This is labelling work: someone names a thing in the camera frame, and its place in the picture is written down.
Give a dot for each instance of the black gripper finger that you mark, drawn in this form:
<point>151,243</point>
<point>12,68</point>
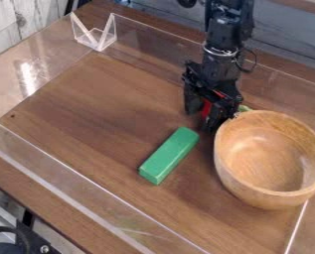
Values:
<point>193,99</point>
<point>222,110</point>

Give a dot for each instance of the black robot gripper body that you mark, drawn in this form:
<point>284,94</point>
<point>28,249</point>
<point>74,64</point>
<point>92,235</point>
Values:
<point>216,74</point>

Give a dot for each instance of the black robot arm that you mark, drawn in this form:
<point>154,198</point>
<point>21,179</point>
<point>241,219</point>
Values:
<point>228,26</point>

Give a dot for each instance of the green rectangular block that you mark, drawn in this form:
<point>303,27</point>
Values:
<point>169,154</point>

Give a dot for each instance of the wooden bowl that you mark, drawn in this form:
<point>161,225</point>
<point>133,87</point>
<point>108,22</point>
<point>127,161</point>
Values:
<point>264,158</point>

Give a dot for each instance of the black metal clamp base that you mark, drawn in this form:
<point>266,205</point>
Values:
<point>28,241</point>

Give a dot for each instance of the clear acrylic enclosure wall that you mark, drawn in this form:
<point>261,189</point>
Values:
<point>83,116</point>

